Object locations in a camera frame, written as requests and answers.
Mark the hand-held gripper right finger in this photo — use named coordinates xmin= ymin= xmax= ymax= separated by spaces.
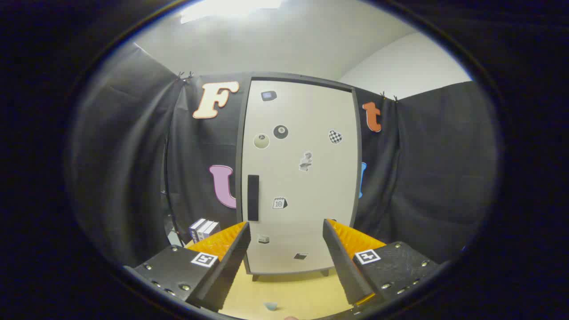
xmin=322 ymin=218 xmax=445 ymax=312

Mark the white cabinet door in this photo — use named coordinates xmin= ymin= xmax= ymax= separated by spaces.
xmin=242 ymin=79 xmax=358 ymax=275

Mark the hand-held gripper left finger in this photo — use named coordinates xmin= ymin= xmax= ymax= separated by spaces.
xmin=122 ymin=221 xmax=252 ymax=312

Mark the grey cabinet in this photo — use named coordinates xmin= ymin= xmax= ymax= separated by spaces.
xmin=235 ymin=72 xmax=363 ymax=281

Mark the black backdrop cloth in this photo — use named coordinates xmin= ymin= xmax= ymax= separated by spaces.
xmin=67 ymin=42 xmax=498 ymax=267

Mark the black door handle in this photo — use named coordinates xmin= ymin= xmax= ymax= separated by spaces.
xmin=247 ymin=175 xmax=260 ymax=221

